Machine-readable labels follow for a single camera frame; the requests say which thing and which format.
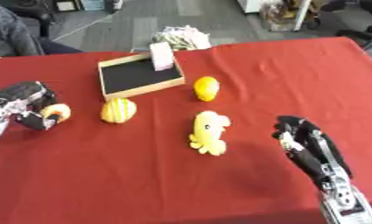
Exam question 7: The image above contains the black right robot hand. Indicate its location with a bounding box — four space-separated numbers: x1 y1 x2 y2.
271 115 354 192

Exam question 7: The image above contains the white box flap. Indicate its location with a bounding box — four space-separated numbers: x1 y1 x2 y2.
149 41 177 72

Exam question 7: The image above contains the orange and yellow toy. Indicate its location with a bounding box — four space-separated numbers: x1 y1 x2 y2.
39 103 73 123

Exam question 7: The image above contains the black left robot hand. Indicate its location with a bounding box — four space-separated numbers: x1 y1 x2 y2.
0 80 63 131

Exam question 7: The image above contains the tan box with black inside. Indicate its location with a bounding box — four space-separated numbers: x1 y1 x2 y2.
96 52 187 102

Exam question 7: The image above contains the person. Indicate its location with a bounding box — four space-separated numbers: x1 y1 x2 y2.
0 0 87 59

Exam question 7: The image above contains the white patterned bag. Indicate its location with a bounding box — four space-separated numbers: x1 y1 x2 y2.
150 24 214 52

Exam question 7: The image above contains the black office chair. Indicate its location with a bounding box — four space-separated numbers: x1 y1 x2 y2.
0 0 57 39

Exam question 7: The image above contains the yellow striped toy squash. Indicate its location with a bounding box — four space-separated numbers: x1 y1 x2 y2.
100 97 138 124

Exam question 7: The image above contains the yellow toy lemon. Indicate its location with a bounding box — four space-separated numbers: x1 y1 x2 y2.
193 75 221 102

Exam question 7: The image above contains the dark chair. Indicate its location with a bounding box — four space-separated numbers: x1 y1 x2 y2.
320 0 372 51

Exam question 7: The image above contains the yellow soft toy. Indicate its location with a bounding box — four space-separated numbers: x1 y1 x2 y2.
186 110 232 157

